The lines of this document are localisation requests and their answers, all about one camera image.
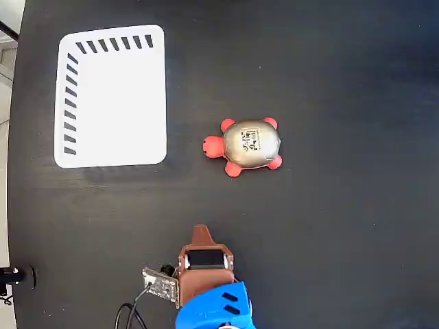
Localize red turtle toy golden shell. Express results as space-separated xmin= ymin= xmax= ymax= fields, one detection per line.
xmin=202 ymin=117 xmax=283 ymax=178

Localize black slanted bar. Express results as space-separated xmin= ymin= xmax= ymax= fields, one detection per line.
xmin=0 ymin=19 xmax=20 ymax=42

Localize black table clamp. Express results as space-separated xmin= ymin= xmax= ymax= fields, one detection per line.
xmin=0 ymin=265 xmax=37 ymax=306

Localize white slotted tray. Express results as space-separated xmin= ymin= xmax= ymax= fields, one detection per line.
xmin=54 ymin=24 xmax=168 ymax=169

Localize black camera circuit board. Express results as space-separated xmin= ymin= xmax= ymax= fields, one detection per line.
xmin=141 ymin=264 xmax=181 ymax=305

